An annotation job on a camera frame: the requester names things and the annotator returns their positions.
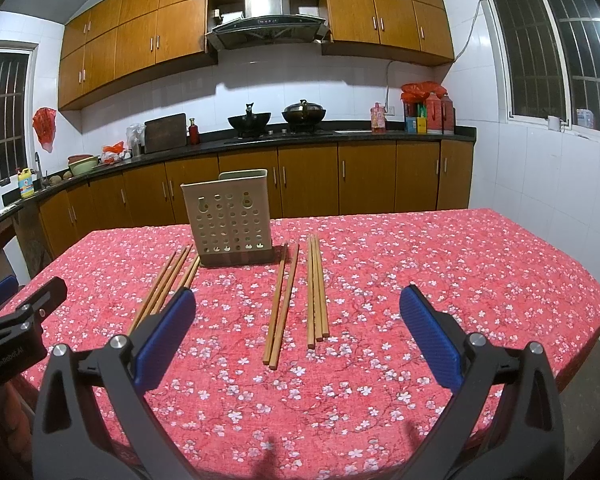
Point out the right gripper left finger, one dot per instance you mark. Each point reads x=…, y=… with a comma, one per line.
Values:
x=70, y=437

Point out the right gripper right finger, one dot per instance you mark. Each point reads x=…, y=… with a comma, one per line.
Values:
x=504, y=418

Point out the yellow detergent bottle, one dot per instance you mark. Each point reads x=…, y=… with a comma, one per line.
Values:
x=25, y=183

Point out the sink faucet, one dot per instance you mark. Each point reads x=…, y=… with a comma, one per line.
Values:
x=42, y=179

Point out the wooden chopstick group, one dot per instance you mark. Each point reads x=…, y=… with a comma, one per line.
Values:
x=180, y=279
x=184, y=252
x=188, y=277

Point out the black countertop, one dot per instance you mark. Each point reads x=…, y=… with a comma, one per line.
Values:
x=222, y=142

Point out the green bowl on counter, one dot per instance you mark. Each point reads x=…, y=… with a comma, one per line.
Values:
x=83, y=164

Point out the orange bag on counter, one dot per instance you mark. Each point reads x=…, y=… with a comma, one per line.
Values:
x=112, y=154

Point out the clear plastic bag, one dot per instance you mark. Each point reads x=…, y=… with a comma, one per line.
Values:
x=135, y=139

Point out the beige perforated utensil holder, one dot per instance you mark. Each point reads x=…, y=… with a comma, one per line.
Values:
x=230, y=219

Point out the dark cutting board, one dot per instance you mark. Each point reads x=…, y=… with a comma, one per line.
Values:
x=165, y=133

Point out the left barred window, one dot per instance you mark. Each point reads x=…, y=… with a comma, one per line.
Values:
x=14, y=71

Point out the barred window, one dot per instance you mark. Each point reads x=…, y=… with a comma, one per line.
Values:
x=550, y=59
x=14, y=71

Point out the wooden chopstick right trio middle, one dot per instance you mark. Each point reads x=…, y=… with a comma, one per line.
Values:
x=316, y=289

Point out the wooden chopstick trio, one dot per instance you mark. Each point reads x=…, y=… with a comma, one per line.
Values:
x=316, y=289
x=309, y=280
x=323, y=327

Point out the red floral tablecloth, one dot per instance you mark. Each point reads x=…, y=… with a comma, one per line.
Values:
x=364, y=397

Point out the wooden chopstick middle pair right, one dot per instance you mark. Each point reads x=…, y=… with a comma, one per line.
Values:
x=282, y=318

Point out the wooden chopstick pair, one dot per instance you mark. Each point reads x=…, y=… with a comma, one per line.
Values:
x=282, y=318
x=275, y=304

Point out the small red bottle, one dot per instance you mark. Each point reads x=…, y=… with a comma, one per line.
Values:
x=193, y=132

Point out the wooden chopstick right trio left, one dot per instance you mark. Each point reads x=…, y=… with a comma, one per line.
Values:
x=309, y=280

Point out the wooden chopstick middle pair left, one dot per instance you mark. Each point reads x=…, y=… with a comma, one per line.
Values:
x=275, y=304

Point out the black wok left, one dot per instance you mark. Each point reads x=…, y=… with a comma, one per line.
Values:
x=250, y=125

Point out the wooden upper cabinets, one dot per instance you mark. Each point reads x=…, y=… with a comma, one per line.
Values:
x=117, y=44

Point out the wooden cabinets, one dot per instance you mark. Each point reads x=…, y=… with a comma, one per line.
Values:
x=352, y=177
x=117, y=44

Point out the wooden lower cabinets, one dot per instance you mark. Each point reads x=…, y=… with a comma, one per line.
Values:
x=352, y=177

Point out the black wok with lid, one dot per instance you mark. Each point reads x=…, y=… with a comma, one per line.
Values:
x=303, y=116

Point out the red oil bottles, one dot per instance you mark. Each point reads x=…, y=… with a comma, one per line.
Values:
x=440, y=114

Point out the pink packet on counter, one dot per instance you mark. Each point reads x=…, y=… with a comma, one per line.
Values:
x=378, y=118

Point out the red plastic bag on bottles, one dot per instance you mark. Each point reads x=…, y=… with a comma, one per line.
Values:
x=418, y=92

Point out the steel range hood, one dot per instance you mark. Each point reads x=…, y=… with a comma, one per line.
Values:
x=236, y=24

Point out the right barred window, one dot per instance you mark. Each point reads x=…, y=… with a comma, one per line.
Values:
x=550, y=59

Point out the red bag on wall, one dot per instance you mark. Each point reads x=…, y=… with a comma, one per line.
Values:
x=44, y=126

